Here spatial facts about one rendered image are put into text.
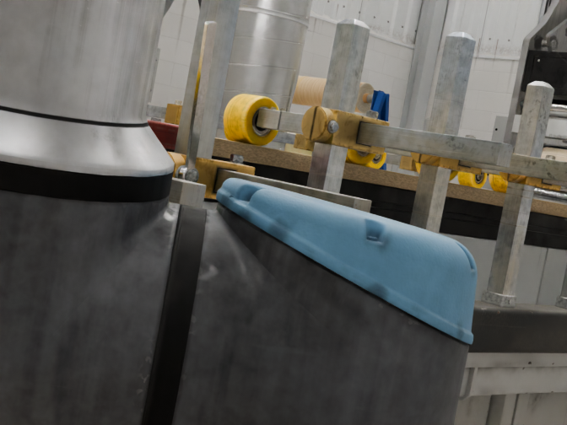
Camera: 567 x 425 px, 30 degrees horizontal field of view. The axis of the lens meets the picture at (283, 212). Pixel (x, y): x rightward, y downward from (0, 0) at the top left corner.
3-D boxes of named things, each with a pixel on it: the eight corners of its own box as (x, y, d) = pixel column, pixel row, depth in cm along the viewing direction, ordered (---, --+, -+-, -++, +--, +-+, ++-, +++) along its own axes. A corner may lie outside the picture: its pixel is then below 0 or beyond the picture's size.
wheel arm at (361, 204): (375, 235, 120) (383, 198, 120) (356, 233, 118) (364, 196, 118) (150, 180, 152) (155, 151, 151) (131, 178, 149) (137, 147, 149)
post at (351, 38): (310, 347, 155) (371, 23, 153) (293, 347, 153) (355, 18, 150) (294, 341, 158) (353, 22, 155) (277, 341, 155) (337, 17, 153)
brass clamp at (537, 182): (563, 192, 193) (568, 164, 192) (521, 184, 183) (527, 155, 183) (534, 187, 197) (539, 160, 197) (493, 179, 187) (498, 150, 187)
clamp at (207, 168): (249, 204, 141) (256, 167, 141) (170, 193, 132) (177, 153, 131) (222, 197, 145) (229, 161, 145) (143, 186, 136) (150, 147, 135)
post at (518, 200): (503, 348, 190) (555, 84, 187) (492, 348, 188) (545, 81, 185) (487, 343, 192) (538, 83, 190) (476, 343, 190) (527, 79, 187)
